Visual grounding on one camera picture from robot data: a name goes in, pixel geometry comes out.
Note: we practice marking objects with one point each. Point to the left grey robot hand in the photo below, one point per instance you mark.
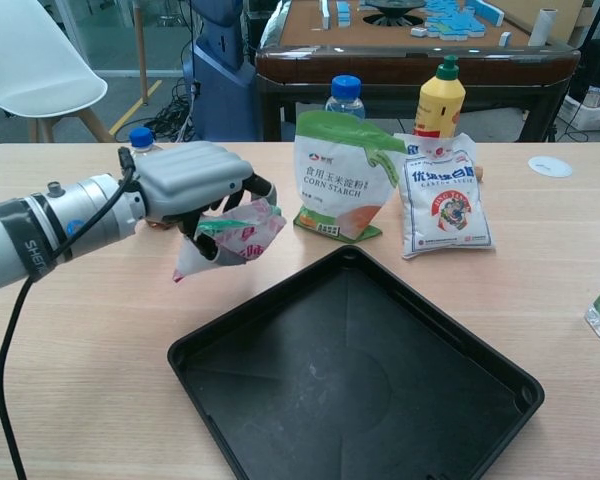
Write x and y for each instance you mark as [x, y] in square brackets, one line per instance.
[190, 175]

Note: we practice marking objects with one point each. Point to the pink snack packet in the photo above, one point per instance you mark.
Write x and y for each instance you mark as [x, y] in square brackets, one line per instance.
[245, 235]

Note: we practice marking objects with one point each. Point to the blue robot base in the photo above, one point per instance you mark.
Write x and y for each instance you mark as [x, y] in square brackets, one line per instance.
[220, 75]

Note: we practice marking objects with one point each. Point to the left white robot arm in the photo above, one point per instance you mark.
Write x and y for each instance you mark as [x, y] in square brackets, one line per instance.
[30, 235]

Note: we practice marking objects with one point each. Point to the black square plastic tray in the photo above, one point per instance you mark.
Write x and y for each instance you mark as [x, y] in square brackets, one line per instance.
[350, 380]

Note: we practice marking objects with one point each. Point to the dark tea bottle blue cap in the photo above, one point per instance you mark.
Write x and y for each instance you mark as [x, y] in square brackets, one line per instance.
[141, 140]

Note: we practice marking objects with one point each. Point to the green white corn starch bag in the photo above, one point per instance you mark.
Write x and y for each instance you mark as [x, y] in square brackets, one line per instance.
[335, 185]

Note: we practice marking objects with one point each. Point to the clear water bottle blue cap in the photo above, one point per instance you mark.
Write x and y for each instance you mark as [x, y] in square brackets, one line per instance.
[345, 97]

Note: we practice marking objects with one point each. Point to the white chair wooden legs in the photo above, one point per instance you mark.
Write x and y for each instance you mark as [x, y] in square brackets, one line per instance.
[35, 80]

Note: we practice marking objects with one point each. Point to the brown mahjong table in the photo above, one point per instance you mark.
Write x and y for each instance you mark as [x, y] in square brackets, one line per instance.
[405, 57]

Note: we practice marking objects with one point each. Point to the white sugar bag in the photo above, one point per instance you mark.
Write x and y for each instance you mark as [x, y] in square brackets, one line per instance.
[445, 205]

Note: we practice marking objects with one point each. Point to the yellow squeeze bottle green cap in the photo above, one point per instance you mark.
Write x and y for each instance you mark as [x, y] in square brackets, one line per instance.
[440, 107]

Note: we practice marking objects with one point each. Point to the white round lid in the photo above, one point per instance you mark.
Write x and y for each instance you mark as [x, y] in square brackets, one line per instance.
[550, 166]

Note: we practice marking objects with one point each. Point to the white paper roll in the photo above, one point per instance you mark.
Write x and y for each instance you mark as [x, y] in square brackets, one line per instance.
[544, 27]

